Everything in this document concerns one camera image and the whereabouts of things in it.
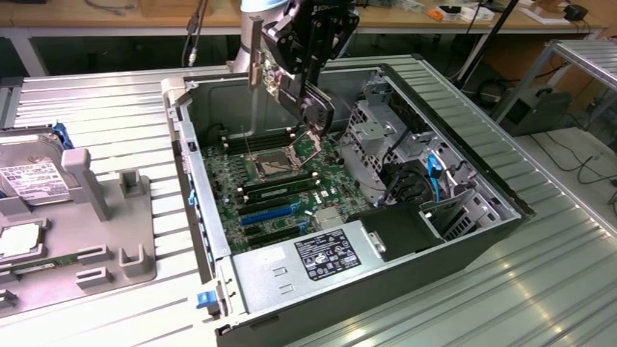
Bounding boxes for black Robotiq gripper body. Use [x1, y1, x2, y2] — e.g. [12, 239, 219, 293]
[282, 0, 361, 21]

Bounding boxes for green Nvidia graphics card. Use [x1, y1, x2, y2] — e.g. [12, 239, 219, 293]
[248, 46, 336, 133]

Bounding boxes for wooden workbench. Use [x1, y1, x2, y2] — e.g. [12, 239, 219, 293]
[0, 0, 609, 77]

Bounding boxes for black RAM slot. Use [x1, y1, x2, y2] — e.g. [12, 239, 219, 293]
[239, 171, 322, 191]
[224, 136, 297, 150]
[221, 129, 296, 143]

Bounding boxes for perforated metal disk bay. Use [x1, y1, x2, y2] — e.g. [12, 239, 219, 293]
[344, 99, 434, 207]

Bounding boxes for grey card retention latch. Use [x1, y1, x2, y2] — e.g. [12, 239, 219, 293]
[160, 77, 195, 106]

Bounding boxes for white flat box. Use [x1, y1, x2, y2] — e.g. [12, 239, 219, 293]
[436, 4, 496, 21]

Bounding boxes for thin metal locking lever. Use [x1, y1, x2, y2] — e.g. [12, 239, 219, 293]
[239, 124, 257, 160]

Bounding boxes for metal socket cover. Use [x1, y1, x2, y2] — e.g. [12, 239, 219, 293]
[286, 130, 329, 169]

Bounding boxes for black stand pole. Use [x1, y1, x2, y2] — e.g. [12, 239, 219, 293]
[454, 0, 520, 82]

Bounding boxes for CPU socket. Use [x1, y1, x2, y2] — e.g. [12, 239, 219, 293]
[245, 147, 302, 181]

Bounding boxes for green Dell motherboard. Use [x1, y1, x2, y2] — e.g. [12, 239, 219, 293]
[200, 129, 381, 254]

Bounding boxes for green RAM stick in slot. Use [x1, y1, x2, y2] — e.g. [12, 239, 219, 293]
[243, 179, 317, 202]

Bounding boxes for black expansion slot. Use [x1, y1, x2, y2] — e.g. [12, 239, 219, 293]
[247, 229, 302, 247]
[243, 222, 286, 236]
[239, 200, 296, 216]

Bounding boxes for dark grey floor box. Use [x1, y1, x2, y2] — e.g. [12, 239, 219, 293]
[500, 86, 576, 137]

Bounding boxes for small silver heat sink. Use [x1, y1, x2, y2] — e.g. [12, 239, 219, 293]
[312, 211, 346, 229]

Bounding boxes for black power adapter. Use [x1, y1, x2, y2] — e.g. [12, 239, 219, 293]
[562, 4, 588, 22]

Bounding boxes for black plastic air shroud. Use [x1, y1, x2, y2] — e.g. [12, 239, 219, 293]
[345, 204, 448, 263]

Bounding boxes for silver hard disk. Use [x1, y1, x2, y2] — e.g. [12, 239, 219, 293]
[0, 132, 81, 207]

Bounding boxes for grey power supply unit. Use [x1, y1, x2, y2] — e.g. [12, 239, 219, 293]
[229, 220, 388, 315]

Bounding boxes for black open PC case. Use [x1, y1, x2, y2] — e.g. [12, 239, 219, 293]
[171, 63, 537, 347]

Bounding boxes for blue case latch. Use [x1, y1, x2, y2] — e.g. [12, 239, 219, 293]
[193, 291, 216, 310]

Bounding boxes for grey plastic parts rack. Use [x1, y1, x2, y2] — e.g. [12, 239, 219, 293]
[0, 146, 159, 310]

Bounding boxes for silver CPU chip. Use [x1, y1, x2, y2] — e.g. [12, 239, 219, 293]
[0, 223, 43, 258]

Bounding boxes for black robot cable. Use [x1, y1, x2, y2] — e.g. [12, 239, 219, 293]
[184, 0, 209, 68]

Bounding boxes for black coiled floor cable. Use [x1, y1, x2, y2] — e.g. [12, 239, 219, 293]
[476, 79, 508, 106]

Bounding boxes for black power wire bundle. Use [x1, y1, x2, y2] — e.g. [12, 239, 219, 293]
[378, 160, 433, 209]

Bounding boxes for blue SATA wire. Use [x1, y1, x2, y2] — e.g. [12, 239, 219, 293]
[425, 153, 442, 203]

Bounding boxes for aluminium frame table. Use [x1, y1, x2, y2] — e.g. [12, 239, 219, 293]
[490, 38, 617, 127]

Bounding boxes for grey aluminium profile frame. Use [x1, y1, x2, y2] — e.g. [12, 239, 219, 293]
[0, 76, 25, 131]

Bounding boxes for black cable on side table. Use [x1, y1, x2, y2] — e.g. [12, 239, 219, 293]
[544, 132, 617, 186]

